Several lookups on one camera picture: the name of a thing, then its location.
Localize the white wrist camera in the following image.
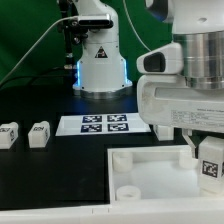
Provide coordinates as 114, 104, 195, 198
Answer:
136, 42, 184, 74

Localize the white front wall bar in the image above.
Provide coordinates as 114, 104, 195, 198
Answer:
0, 198, 224, 224

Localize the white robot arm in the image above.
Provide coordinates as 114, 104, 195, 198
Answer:
72, 0, 224, 156

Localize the black cable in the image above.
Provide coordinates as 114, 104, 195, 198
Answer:
0, 68, 76, 90

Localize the black camera stand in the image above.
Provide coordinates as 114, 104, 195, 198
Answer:
57, 0, 86, 70

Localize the white square tabletop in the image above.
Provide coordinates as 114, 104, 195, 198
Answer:
108, 145, 224, 202

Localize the white tag sheet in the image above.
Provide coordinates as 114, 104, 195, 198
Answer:
56, 113, 151, 136

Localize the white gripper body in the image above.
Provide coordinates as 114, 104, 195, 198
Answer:
137, 75, 224, 133

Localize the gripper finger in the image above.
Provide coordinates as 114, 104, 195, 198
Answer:
182, 129, 200, 159

